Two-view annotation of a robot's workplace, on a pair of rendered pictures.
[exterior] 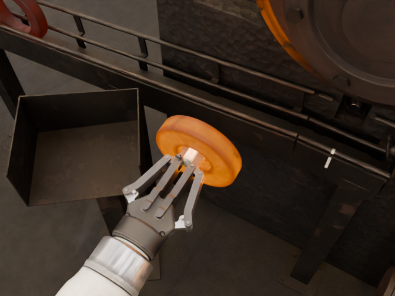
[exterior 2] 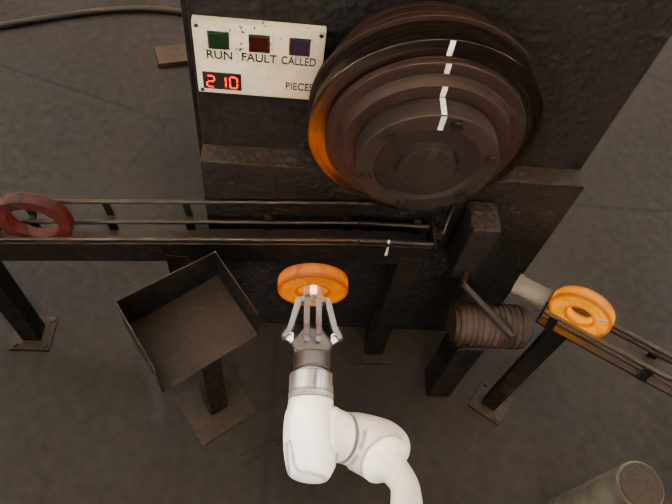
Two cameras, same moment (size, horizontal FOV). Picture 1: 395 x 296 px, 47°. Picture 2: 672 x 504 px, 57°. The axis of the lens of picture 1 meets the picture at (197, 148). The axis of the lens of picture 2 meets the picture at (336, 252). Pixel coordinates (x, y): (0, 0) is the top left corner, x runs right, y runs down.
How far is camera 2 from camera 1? 0.67 m
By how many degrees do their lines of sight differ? 21
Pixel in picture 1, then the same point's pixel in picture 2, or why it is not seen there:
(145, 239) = (322, 359)
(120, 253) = (315, 375)
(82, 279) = (301, 403)
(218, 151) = (336, 279)
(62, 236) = (138, 421)
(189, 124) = (309, 269)
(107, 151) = (204, 315)
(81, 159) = (186, 331)
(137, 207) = (299, 342)
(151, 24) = (102, 161)
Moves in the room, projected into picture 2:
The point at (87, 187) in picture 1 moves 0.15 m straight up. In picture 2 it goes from (206, 352) to (201, 325)
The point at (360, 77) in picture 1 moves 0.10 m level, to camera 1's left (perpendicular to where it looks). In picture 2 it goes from (412, 198) to (372, 215)
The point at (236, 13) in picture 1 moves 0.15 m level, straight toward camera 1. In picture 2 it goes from (281, 164) to (304, 212)
